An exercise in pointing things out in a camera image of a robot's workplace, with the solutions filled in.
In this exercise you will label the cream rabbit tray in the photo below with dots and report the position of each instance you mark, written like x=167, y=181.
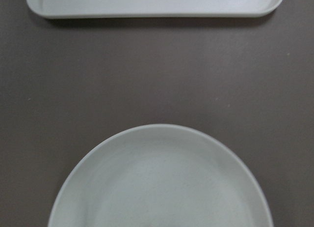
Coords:
x=77, y=9

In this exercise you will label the cream round plate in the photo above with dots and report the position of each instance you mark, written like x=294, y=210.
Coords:
x=160, y=175

